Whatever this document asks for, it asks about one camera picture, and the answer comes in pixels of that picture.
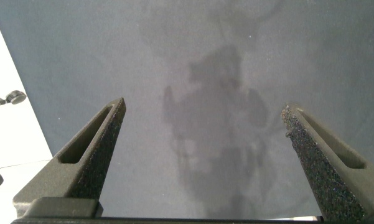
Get dark grey mat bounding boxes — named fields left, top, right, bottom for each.
left=0, top=0, right=374, bottom=220

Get black round-headed clamp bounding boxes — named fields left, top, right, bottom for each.
left=0, top=90, right=27, bottom=106

